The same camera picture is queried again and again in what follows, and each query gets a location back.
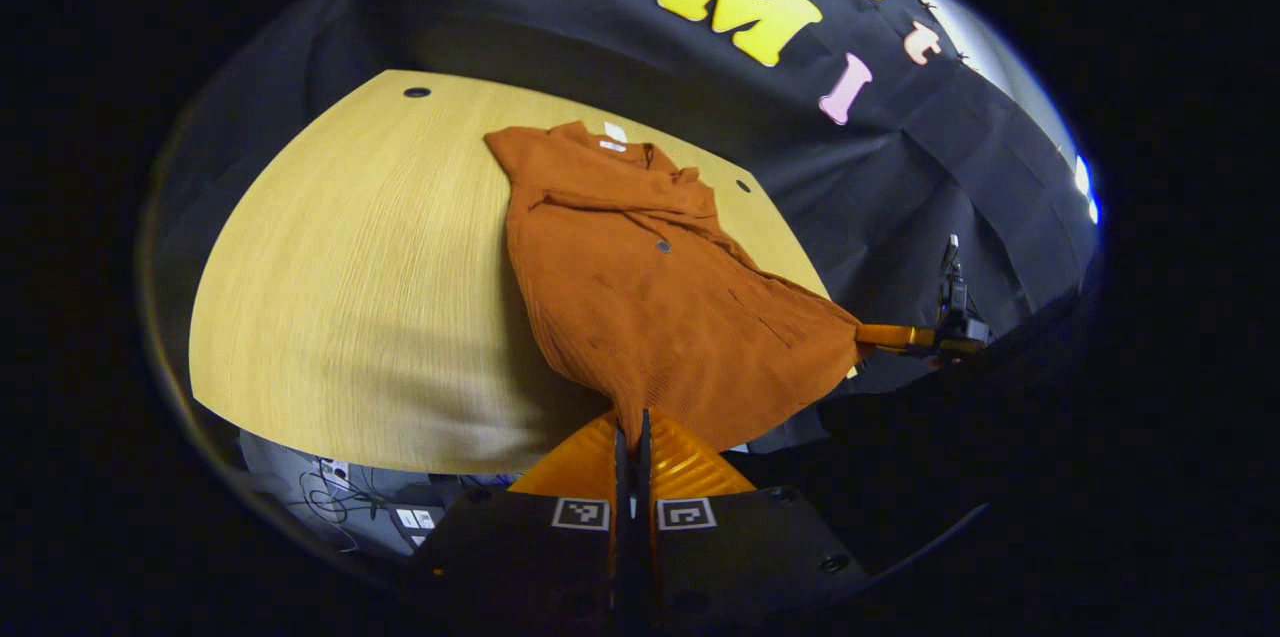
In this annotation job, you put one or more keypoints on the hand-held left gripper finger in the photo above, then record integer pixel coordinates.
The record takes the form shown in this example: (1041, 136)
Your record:
(645, 537)
(620, 537)

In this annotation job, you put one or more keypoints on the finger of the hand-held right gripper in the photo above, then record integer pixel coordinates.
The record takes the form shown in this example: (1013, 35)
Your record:
(895, 336)

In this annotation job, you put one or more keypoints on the rust orange button-up garment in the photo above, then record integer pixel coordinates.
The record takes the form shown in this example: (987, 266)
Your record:
(650, 317)

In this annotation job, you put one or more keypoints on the black backdrop cloth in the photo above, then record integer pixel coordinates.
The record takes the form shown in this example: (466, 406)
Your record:
(900, 177)

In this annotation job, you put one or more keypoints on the dark box with white labels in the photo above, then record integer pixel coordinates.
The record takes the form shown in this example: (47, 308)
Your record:
(415, 518)

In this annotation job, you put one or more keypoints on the white tape strip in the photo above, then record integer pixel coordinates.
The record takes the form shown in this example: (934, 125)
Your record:
(615, 130)

